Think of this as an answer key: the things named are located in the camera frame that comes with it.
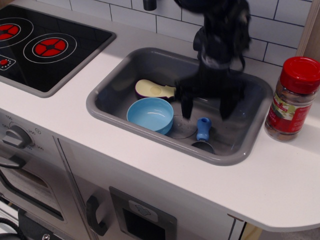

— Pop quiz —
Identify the wooden side post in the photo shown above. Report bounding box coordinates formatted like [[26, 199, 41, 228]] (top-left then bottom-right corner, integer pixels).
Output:
[[296, 0, 320, 62]]

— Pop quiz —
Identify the toy eggplant slice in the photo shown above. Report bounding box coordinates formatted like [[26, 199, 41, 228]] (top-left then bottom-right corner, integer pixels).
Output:
[[134, 79, 176, 100]]

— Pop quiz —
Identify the black cable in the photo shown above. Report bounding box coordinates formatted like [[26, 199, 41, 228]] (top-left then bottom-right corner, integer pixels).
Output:
[[0, 217, 21, 240]]

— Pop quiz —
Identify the black toy stovetop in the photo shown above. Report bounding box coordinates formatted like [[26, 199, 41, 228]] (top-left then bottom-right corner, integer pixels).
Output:
[[0, 4, 116, 98]]

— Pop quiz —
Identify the grey dispenser panel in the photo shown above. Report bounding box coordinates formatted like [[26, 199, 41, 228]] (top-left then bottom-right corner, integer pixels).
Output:
[[109, 186, 177, 240]]

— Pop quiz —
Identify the grey oven door handle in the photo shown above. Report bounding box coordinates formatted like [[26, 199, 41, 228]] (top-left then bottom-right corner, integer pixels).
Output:
[[0, 155, 26, 169]]

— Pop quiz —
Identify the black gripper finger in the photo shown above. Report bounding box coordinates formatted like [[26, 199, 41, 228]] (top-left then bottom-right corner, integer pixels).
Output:
[[219, 97, 239, 120], [180, 93, 194, 119]]

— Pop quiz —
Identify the toy oven door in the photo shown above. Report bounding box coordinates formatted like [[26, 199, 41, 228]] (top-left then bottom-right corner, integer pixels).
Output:
[[0, 144, 90, 240]]

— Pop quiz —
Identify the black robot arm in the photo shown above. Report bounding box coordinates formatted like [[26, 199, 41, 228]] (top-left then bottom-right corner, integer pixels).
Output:
[[174, 0, 251, 120]]

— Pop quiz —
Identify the dark grey faucet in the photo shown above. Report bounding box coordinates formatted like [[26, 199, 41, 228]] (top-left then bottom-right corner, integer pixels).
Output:
[[193, 26, 209, 60]]

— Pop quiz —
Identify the blue handled measuring spoon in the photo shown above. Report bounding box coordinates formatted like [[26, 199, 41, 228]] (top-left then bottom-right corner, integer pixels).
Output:
[[192, 117, 215, 154]]

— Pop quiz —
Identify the light blue bowl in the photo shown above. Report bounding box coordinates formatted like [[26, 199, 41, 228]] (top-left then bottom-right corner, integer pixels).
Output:
[[126, 97, 174, 135]]

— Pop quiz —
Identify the red lid spice jar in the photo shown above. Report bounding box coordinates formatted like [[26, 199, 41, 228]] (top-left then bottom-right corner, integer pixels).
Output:
[[264, 56, 320, 142]]

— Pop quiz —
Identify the grey sink basin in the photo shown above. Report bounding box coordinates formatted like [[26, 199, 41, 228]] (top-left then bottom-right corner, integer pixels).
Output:
[[86, 48, 273, 166]]

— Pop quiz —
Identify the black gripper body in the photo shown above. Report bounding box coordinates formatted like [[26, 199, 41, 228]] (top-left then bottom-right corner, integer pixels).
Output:
[[174, 63, 246, 101]]

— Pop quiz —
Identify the grey oven knob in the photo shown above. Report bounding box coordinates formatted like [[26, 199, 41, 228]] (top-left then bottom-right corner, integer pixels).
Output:
[[2, 125, 32, 149]]

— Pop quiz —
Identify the dark cabinet door handle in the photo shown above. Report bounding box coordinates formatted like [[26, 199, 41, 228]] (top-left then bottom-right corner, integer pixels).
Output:
[[85, 195, 108, 237]]

